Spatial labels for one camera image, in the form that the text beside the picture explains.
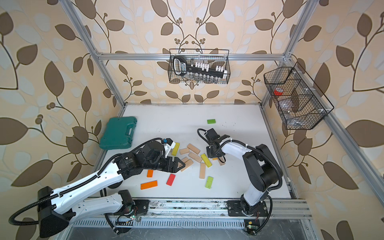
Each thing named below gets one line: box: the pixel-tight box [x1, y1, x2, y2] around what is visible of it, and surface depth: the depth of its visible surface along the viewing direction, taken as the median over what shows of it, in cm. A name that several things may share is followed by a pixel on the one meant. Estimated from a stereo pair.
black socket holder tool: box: [173, 56, 228, 79], surface depth 85 cm
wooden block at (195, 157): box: [188, 151, 203, 163], surface depth 93 cm
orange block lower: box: [140, 180, 158, 190], surface depth 84 cm
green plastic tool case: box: [99, 116, 138, 150], surface depth 102 cm
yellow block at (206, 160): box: [201, 153, 212, 168], surface depth 92 cm
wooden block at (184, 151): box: [179, 148, 190, 155], surface depth 96 cm
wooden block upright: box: [199, 163, 206, 179], surface depth 89 cm
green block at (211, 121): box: [207, 119, 216, 124], surface depth 112 cm
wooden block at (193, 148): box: [187, 143, 201, 155], surface depth 98 cm
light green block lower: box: [205, 176, 214, 189], surface depth 84 cm
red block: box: [166, 173, 176, 186], surface depth 86 cm
